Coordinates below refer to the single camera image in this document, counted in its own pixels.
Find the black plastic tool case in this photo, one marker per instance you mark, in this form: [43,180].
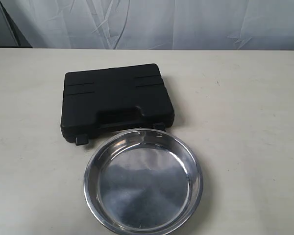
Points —
[114,99]

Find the round stainless steel tray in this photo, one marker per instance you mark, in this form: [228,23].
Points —
[143,182]

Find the white backdrop curtain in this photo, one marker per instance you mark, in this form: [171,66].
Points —
[148,24]

